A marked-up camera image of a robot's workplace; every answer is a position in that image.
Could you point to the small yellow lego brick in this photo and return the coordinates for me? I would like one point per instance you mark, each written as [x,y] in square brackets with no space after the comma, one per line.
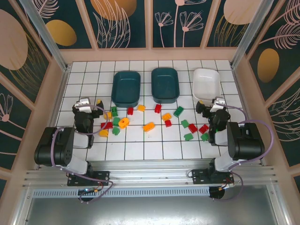
[166,116]
[141,107]
[103,133]
[107,115]
[100,102]

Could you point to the long red lego brick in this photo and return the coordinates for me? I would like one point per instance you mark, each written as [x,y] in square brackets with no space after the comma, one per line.
[106,125]

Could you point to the small green lego brick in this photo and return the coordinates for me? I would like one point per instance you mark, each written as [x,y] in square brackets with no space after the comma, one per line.
[204,137]
[185,123]
[116,122]
[188,137]
[115,131]
[114,112]

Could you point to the long green lego brick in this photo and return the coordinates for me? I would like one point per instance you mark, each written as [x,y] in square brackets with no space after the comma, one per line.
[178,111]

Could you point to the white plastic container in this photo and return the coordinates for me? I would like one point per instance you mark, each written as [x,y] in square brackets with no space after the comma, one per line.
[205,84]

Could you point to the round yellow lego piece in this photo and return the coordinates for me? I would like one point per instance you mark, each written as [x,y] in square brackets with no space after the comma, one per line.
[126,123]

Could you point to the teal plastic container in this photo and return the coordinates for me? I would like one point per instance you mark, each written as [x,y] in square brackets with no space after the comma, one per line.
[164,85]
[126,86]

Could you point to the long yellow lego brick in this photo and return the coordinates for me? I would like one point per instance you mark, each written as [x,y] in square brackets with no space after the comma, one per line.
[149,126]

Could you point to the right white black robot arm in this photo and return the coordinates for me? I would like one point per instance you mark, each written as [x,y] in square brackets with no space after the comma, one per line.
[246,140]

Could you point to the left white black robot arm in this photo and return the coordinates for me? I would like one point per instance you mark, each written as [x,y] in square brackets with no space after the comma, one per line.
[54,152]

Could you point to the small circuit board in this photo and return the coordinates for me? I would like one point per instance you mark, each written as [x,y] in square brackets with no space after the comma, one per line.
[89,191]

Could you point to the grey metal sheet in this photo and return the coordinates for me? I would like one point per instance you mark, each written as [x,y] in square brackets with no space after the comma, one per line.
[150,212]

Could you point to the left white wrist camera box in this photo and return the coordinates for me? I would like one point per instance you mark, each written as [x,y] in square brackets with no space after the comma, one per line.
[84,102]

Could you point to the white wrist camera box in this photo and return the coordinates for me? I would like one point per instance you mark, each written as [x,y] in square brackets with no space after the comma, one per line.
[84,102]
[218,102]

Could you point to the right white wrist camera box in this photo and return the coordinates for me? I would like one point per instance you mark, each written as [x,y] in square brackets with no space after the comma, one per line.
[218,102]

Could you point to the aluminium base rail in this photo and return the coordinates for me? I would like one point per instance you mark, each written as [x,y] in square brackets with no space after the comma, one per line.
[150,174]

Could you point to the aluminium frame post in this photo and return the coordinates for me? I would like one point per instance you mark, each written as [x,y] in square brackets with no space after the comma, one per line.
[44,35]
[253,30]

